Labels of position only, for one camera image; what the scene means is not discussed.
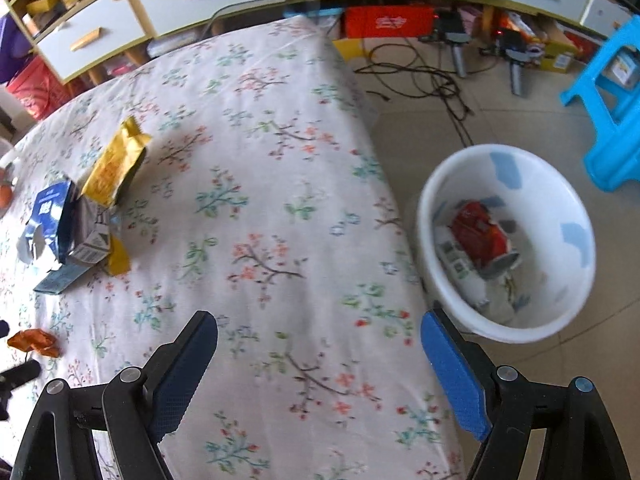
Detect yellow cardboard box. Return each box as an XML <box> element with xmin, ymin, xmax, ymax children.
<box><xmin>537</xmin><ymin>35</ymin><xmax>581</xmax><ymax>73</ymax></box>

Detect crushed red can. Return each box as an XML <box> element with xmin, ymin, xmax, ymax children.
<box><xmin>447</xmin><ymin>201</ymin><xmax>521</xmax><ymax>281</ymax></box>

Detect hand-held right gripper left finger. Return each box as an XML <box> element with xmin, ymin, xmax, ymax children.
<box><xmin>12</xmin><ymin>310</ymin><xmax>219</xmax><ymax>480</ymax></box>

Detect bag of oranges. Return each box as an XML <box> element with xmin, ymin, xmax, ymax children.
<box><xmin>0</xmin><ymin>140</ymin><xmax>21</xmax><ymax>211</ymax></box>

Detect white plastic bin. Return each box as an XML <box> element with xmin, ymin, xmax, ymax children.
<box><xmin>416</xmin><ymin>144</ymin><xmax>597</xmax><ymax>345</ymax></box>

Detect red bag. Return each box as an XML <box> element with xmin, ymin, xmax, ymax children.
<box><xmin>6</xmin><ymin>57</ymin><xmax>76</xmax><ymax>121</ymax></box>

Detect blue plastic stool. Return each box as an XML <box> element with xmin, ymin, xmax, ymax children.
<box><xmin>560</xmin><ymin>12</ymin><xmax>640</xmax><ymax>192</ymax></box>

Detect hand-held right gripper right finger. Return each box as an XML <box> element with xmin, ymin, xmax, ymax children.
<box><xmin>420</xmin><ymin>307</ymin><xmax>632</xmax><ymax>480</ymax></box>

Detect white printed wrapper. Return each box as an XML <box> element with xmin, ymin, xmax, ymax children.
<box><xmin>434</xmin><ymin>202</ymin><xmax>493</xmax><ymax>311</ymax></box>

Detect grey handle device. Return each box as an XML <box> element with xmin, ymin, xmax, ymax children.
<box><xmin>435</xmin><ymin>15</ymin><xmax>473</xmax><ymax>78</ymax></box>
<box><xmin>492</xmin><ymin>30</ymin><xmax>541</xmax><ymax>97</ymax></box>

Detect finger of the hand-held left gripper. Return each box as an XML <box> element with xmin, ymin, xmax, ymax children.
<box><xmin>0</xmin><ymin>359</ymin><xmax>42</xmax><ymax>421</ymax></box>

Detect floral tablecloth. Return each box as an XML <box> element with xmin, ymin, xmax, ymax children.
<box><xmin>0</xmin><ymin>16</ymin><xmax>466</xmax><ymax>480</ymax></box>

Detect torn blue carton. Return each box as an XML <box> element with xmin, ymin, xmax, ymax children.
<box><xmin>15</xmin><ymin>180</ymin><xmax>126</xmax><ymax>295</ymax></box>

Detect orange candy wrapper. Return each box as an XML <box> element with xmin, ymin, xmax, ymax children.
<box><xmin>7</xmin><ymin>330</ymin><xmax>60</xmax><ymax>358</ymax></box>

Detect yellow snack bag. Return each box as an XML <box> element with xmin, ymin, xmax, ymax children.
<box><xmin>80</xmin><ymin>116</ymin><xmax>152</xmax><ymax>276</ymax></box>

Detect black floor cables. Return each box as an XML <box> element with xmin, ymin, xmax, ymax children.
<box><xmin>355</xmin><ymin>42</ymin><xmax>481</xmax><ymax>146</ymax></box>

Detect wooden cabinet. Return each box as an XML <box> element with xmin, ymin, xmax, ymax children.
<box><xmin>0</xmin><ymin>0</ymin><xmax>640</xmax><ymax>86</ymax></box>

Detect small grey drawer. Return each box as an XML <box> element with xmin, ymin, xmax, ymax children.
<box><xmin>582</xmin><ymin>0</ymin><xmax>631</xmax><ymax>36</ymax></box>

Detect purple hat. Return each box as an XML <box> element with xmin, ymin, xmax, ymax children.
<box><xmin>0</xmin><ymin>14</ymin><xmax>36</xmax><ymax>86</ymax></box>

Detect red box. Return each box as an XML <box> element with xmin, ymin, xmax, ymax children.
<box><xmin>345</xmin><ymin>5</ymin><xmax>438</xmax><ymax>40</ymax></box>

